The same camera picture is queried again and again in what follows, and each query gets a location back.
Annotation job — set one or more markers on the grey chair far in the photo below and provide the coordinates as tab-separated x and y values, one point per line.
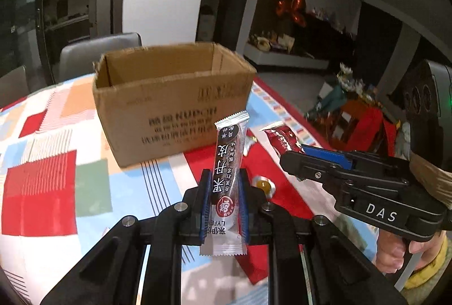
13	86

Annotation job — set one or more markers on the brown cardboard box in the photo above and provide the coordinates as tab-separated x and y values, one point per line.
158	101

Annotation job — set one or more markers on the yellow round candy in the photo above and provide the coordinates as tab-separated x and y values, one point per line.
264	184

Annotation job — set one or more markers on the white low tv cabinet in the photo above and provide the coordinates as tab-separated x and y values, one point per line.
282	59

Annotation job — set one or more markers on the dark red snack packet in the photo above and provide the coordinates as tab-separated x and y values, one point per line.
282	138

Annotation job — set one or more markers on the colourful patchwork tablecloth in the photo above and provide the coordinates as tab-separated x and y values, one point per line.
62	190

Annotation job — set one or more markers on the red gift bag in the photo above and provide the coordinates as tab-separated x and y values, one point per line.
356	126

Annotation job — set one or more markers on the person right hand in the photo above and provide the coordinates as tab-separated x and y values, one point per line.
391	250

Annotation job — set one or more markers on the red heart balloons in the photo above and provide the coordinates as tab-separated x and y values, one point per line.
296	9

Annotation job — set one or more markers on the black white snack bar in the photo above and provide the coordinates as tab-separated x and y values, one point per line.
223	237

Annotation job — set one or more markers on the grey chair near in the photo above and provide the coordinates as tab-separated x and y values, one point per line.
76	59

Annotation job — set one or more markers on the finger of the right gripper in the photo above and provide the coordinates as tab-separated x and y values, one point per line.
370	180
319	158

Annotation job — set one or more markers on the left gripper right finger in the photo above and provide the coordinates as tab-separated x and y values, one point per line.
265	223

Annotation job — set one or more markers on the grey chair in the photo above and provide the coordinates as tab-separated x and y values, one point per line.
13	86
76	59

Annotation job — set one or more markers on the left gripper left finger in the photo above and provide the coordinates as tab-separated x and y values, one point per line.
183	223

